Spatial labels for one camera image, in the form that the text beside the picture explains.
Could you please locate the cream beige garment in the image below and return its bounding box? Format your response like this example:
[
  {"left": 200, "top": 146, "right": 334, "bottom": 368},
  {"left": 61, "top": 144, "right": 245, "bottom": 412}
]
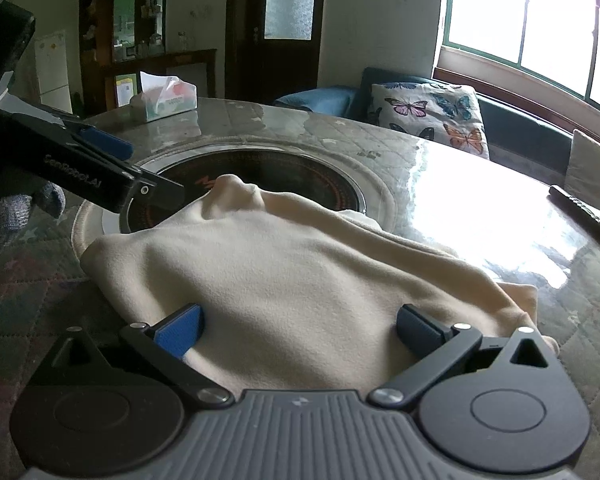
[{"left": 81, "top": 176, "right": 538, "bottom": 393}]

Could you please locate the tissue box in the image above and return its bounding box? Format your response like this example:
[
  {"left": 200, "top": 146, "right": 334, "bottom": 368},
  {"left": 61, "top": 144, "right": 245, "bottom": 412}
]
[{"left": 130, "top": 72, "right": 198, "bottom": 124}]

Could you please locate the grey knitted glove hand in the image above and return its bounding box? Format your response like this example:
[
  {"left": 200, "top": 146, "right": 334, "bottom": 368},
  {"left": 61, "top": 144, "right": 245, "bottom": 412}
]
[{"left": 0, "top": 178, "right": 66, "bottom": 252}]

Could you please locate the white refrigerator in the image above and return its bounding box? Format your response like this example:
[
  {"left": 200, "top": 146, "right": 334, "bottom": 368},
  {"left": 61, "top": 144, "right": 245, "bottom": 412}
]
[{"left": 34, "top": 30, "right": 72, "bottom": 114}]

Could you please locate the dark wooden cabinet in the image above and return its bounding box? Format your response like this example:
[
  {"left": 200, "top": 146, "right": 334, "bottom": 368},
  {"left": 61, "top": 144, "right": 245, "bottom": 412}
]
[{"left": 79, "top": 0, "right": 218, "bottom": 117}]

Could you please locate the round induction cooktop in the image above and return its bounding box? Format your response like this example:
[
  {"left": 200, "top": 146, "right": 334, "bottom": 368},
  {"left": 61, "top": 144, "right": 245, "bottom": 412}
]
[{"left": 71, "top": 136, "right": 398, "bottom": 258}]

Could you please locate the black remote control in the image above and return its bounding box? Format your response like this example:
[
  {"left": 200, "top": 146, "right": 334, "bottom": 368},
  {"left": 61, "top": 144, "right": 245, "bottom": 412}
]
[{"left": 548, "top": 185, "right": 600, "bottom": 245}]

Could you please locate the dark wooden door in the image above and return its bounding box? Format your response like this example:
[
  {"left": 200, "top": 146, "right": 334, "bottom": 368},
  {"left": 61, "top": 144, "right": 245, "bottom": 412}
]
[{"left": 225, "top": 0, "right": 324, "bottom": 104}]

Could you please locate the blue sofa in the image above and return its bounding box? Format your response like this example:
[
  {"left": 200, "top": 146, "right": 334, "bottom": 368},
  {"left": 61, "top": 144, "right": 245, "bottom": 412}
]
[{"left": 275, "top": 67, "right": 600, "bottom": 195}]

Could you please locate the beige plain pillow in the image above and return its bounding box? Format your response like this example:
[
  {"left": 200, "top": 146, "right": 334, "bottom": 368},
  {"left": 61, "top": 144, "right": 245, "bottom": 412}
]
[{"left": 565, "top": 129, "right": 600, "bottom": 210}]

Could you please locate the butterfly print pillow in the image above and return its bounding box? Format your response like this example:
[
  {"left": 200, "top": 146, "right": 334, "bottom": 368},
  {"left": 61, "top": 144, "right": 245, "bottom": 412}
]
[{"left": 368, "top": 81, "right": 490, "bottom": 159}]

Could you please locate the green framed window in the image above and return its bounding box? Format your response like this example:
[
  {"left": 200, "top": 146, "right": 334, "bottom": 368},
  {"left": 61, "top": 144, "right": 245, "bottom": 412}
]
[{"left": 444, "top": 0, "right": 600, "bottom": 110}]

